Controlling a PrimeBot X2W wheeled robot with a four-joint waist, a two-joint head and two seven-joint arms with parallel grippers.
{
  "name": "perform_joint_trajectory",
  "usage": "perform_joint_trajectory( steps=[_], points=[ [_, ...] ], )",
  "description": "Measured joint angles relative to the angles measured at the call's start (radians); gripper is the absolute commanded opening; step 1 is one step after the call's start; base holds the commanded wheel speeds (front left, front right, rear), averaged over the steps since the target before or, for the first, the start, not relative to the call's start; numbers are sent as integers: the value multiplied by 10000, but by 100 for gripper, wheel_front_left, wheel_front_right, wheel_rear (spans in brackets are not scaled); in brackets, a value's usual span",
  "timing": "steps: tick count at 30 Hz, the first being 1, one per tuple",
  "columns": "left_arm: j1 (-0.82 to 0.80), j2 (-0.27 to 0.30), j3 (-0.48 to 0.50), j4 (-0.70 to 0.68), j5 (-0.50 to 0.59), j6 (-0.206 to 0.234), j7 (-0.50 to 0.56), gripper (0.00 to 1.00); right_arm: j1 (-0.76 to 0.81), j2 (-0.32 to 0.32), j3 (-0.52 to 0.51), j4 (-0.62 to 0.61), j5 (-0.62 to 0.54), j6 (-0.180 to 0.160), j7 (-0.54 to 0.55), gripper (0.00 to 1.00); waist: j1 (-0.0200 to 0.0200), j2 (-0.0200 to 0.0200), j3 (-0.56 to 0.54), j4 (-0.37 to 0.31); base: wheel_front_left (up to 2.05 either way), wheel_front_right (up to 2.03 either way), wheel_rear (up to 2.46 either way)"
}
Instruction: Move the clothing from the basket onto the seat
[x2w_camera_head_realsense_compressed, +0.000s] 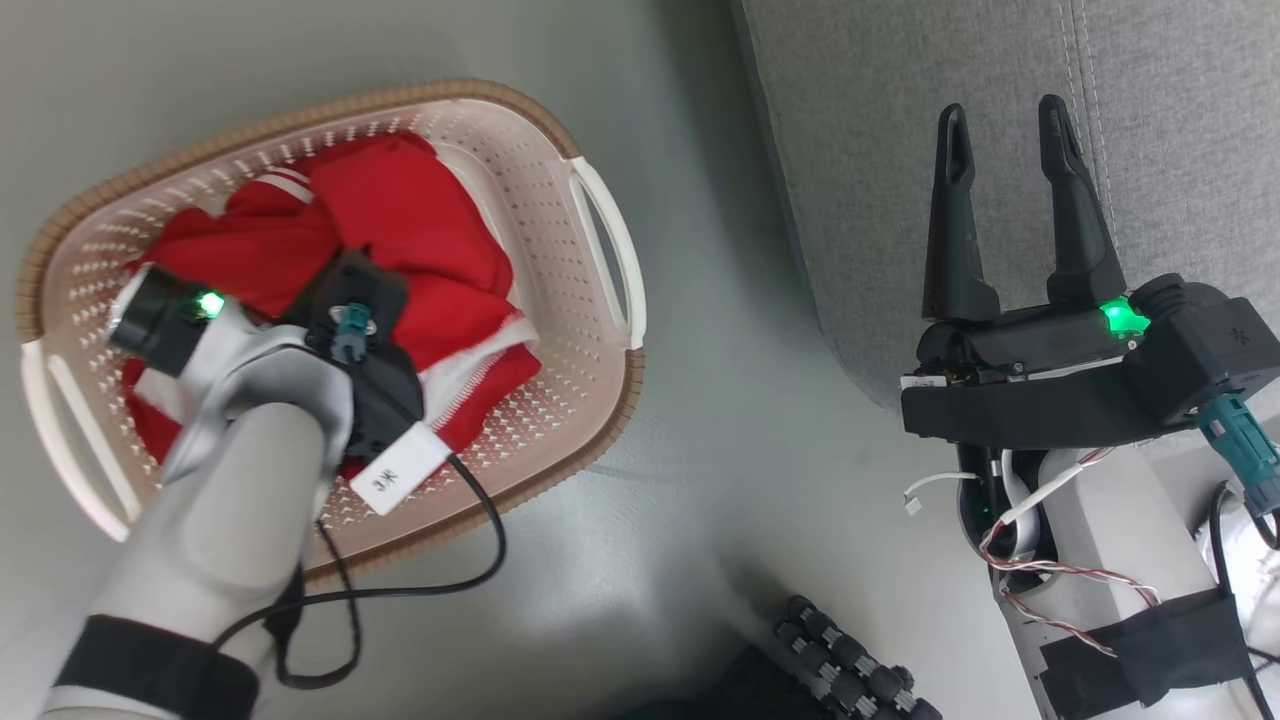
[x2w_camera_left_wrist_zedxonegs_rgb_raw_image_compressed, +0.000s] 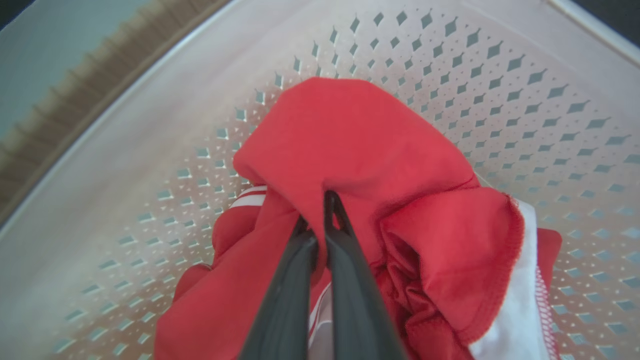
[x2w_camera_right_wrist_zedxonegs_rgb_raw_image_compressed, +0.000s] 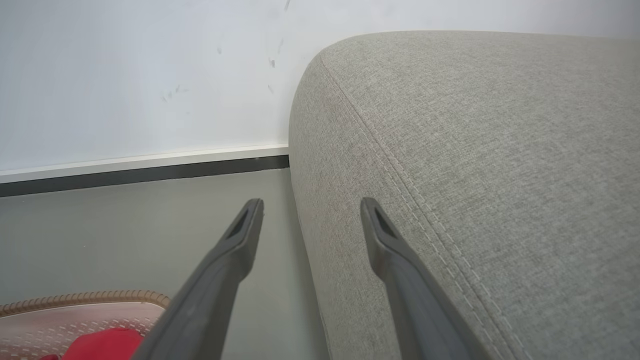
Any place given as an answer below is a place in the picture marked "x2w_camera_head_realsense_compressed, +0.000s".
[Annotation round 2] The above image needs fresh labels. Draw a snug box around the beige plastic laundry basket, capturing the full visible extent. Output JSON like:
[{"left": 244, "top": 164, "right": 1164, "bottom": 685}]
[{"left": 15, "top": 78, "right": 648, "bottom": 586}]

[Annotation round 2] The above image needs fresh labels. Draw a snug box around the white printed label tag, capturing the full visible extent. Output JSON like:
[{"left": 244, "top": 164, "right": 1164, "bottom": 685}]
[{"left": 350, "top": 423, "right": 453, "bottom": 516}]

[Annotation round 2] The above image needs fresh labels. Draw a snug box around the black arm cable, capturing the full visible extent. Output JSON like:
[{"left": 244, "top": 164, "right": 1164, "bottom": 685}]
[
  {"left": 1208, "top": 480, "right": 1280, "bottom": 720},
  {"left": 213, "top": 455, "right": 508, "bottom": 691}
]

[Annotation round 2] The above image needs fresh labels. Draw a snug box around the black arm strap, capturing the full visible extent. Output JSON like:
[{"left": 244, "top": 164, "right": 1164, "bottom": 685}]
[
  {"left": 55, "top": 615, "right": 261, "bottom": 720},
  {"left": 1040, "top": 588, "right": 1251, "bottom": 720}
]

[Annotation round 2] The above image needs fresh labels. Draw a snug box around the thin white cable with plug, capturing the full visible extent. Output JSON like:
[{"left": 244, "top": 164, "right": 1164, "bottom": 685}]
[{"left": 903, "top": 470, "right": 986, "bottom": 517}]

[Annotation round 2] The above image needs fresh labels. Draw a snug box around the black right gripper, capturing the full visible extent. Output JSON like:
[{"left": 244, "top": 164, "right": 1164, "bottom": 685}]
[{"left": 900, "top": 95, "right": 1166, "bottom": 447}]

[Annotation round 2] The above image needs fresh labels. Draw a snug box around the teal right camera connector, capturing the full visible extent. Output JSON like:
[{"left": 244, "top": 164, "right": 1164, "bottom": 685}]
[{"left": 1197, "top": 393, "right": 1280, "bottom": 516}]

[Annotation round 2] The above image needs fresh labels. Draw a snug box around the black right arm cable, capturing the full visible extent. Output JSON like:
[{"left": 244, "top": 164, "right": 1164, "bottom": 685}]
[{"left": 1208, "top": 480, "right": 1280, "bottom": 720}]

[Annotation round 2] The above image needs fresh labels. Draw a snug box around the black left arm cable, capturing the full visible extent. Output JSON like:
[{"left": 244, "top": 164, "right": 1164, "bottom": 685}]
[{"left": 213, "top": 455, "right": 508, "bottom": 691}]

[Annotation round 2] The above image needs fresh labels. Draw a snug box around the red white twisted wire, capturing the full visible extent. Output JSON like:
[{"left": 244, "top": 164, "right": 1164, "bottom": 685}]
[{"left": 978, "top": 447, "right": 1161, "bottom": 661}]

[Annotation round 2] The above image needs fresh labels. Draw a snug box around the teal left camera connector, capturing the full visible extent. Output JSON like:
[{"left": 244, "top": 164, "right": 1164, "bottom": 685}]
[{"left": 330, "top": 303, "right": 379, "bottom": 363}]

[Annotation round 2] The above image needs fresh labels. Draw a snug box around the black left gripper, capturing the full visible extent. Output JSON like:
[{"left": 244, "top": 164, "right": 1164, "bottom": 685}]
[{"left": 108, "top": 265, "right": 229, "bottom": 377}]

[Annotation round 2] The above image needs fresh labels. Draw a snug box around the black right arm strap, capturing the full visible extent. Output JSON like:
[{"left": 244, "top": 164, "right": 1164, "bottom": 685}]
[{"left": 1040, "top": 588, "right": 1251, "bottom": 720}]

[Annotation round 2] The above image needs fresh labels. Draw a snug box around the red clothing with white trim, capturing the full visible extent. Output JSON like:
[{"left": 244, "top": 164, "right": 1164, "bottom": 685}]
[{"left": 120, "top": 130, "right": 543, "bottom": 481}]

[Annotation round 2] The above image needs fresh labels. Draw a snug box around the teal camera connector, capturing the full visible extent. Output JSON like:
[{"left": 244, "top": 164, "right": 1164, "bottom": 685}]
[
  {"left": 330, "top": 303, "right": 379, "bottom": 363},
  {"left": 1197, "top": 393, "right": 1280, "bottom": 516}
]

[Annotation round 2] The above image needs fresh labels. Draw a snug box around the black left arm strap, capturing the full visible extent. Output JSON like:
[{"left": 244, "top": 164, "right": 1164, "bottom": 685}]
[{"left": 55, "top": 615, "right": 261, "bottom": 720}]

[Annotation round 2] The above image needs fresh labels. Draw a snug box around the black roller wheel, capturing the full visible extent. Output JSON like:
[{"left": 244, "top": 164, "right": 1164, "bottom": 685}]
[{"left": 772, "top": 595, "right": 943, "bottom": 720}]

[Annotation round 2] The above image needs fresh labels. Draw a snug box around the grey fabric sofa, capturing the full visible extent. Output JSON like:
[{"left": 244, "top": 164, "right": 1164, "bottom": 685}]
[{"left": 730, "top": 0, "right": 1280, "bottom": 413}]

